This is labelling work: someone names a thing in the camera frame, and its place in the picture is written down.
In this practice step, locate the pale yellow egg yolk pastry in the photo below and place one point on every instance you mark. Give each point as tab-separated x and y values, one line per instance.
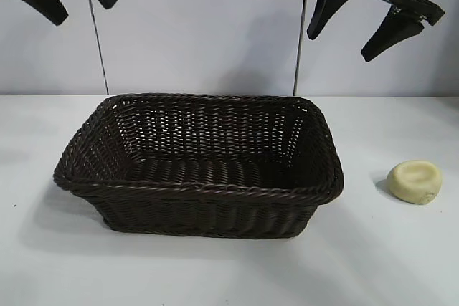
415	181

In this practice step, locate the dark brown wicker basket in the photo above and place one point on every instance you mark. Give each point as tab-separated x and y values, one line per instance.
201	205

